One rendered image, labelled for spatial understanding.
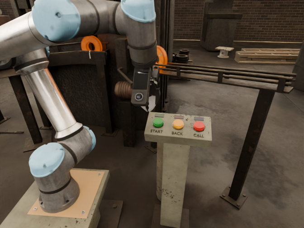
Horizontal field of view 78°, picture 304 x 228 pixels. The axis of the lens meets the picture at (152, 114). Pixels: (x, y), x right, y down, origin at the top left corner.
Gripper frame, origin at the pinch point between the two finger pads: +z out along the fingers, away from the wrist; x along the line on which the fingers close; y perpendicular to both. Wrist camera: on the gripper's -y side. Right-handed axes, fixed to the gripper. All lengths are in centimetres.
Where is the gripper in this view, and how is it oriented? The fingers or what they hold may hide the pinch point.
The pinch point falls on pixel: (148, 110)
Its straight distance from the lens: 66.4
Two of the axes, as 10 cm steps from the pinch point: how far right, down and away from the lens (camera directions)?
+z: 0.6, 6.6, 7.5
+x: -9.8, -0.8, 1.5
